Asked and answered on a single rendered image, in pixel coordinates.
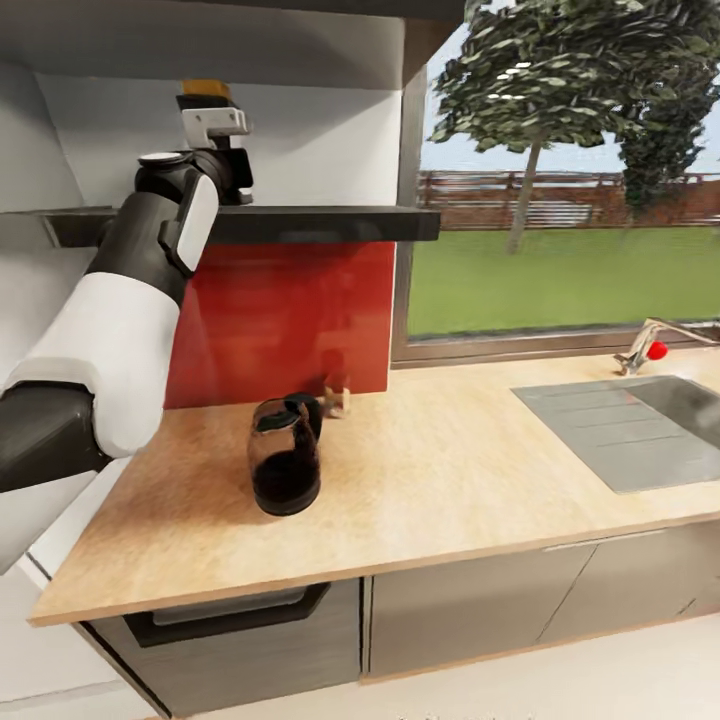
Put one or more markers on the water glass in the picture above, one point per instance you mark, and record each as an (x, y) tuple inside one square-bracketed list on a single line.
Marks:
[(336, 391)]

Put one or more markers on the fixed window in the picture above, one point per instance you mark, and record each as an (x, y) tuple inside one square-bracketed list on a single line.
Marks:
[(572, 148)]

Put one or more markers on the drop in sink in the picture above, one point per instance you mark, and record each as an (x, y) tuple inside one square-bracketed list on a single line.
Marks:
[(637, 433)]

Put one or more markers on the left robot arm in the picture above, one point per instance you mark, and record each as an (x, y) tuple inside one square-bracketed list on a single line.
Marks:
[(92, 390)]

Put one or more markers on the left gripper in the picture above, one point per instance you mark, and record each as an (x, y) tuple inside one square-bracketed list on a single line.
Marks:
[(232, 164)]

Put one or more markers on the electric kettle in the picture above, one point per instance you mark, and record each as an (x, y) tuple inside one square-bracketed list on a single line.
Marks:
[(282, 454)]

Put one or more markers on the bottle of coffee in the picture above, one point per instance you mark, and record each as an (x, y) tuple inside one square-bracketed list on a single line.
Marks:
[(213, 94)]

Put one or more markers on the cabinet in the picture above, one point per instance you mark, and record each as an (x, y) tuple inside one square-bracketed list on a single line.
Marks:
[(418, 618)]

